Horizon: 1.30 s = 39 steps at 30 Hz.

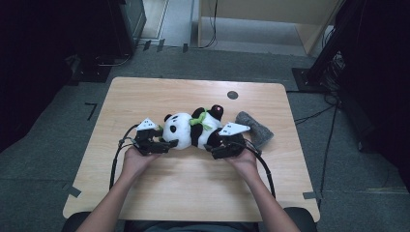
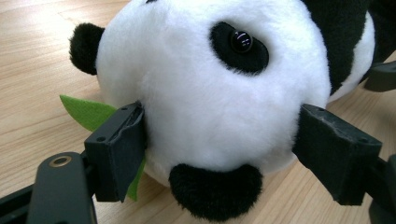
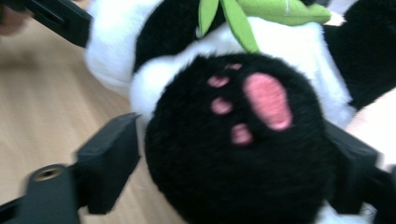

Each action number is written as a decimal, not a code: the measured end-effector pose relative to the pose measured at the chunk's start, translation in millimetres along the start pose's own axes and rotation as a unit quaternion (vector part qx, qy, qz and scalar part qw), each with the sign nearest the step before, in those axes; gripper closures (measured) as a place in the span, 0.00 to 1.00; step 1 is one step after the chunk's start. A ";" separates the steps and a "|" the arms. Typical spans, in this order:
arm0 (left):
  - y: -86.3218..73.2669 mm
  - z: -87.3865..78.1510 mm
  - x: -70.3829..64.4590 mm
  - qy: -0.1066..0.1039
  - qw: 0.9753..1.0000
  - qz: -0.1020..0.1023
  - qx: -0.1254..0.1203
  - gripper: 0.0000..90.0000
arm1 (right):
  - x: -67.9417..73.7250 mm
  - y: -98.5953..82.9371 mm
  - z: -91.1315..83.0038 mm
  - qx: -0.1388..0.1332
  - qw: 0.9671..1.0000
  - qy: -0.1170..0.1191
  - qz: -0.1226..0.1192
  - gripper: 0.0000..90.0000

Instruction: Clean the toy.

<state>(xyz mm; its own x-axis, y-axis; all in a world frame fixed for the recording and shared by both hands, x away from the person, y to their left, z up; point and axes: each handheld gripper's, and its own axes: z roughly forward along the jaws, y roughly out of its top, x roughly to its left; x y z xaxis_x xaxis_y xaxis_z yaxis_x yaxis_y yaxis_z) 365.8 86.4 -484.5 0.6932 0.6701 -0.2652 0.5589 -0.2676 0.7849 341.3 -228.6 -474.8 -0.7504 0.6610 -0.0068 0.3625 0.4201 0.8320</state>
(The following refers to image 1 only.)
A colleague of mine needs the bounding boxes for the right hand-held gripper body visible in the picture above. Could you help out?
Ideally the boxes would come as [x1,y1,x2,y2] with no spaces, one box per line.
[218,122,251,159]

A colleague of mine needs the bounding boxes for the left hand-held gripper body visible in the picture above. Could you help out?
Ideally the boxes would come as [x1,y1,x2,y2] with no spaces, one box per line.
[132,117,163,157]

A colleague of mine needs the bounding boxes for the black and white panda plush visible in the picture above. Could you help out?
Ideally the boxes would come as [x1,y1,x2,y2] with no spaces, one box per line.
[157,104,224,151]

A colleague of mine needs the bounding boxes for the grey fuzzy cloth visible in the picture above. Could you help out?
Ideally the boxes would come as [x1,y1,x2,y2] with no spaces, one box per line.
[235,110,275,153]

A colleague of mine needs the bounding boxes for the person's right hand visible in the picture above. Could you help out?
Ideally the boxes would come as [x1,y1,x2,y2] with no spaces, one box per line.
[225,148,260,182]

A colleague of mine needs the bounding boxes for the person's left hand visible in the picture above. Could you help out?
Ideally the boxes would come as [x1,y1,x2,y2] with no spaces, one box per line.
[121,146,161,182]

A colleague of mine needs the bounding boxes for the person's dark clothing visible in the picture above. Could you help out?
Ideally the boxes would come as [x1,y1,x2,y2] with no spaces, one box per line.
[124,220,260,232]

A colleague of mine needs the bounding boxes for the black chair armrest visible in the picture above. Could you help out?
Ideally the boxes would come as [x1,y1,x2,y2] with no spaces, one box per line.
[61,211,95,232]
[283,207,319,232]

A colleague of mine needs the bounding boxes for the black metal stand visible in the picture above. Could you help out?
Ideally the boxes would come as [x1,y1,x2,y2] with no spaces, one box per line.
[291,0,368,95]

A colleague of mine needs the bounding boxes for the black cabinet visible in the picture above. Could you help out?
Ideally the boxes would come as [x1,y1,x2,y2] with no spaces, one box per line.
[107,0,148,56]

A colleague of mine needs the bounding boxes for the dark curtain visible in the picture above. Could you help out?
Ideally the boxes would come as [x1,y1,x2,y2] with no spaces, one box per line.
[0,0,110,153]
[335,0,410,188]

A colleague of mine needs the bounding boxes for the light wooden furniture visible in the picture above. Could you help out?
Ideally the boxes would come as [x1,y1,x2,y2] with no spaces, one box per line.
[196,0,342,56]

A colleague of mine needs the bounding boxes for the left hand-held gripper black cable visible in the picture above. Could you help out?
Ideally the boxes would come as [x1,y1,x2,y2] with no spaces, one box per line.
[108,124,139,191]

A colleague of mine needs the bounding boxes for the hand-held gripper black cable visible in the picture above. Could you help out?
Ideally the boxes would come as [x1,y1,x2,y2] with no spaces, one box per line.
[245,139,277,199]
[108,124,139,191]

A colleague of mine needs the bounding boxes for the right hand-held gripper black cable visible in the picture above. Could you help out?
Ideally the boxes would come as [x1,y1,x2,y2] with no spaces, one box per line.
[245,139,277,199]

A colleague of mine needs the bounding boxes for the short black floor cable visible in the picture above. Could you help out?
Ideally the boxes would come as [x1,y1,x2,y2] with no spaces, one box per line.
[293,104,337,126]

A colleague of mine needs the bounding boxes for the black floor base plate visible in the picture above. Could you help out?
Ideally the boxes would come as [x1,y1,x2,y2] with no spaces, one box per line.
[66,53,114,85]

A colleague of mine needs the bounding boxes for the long black floor cable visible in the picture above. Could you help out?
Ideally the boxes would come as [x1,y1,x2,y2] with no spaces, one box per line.
[317,96,339,211]

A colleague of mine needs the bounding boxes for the bundle of black cables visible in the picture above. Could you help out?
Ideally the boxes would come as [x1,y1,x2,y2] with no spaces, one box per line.
[322,51,346,104]

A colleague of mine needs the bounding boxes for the black hanging cable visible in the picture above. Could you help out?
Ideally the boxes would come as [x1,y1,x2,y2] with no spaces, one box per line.
[197,0,219,50]

